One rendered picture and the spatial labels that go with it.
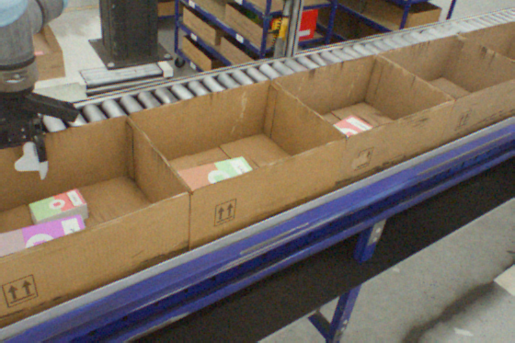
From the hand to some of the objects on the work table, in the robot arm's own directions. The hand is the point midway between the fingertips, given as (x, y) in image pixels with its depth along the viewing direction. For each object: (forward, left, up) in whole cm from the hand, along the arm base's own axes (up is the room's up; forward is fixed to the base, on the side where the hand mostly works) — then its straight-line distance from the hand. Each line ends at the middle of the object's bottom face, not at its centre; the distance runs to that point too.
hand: (40, 165), depth 104 cm
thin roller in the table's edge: (-68, +47, -29) cm, 88 cm away
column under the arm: (-84, +57, -28) cm, 105 cm away
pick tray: (-94, +16, -29) cm, 99 cm away
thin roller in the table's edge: (-66, +47, -29) cm, 86 cm away
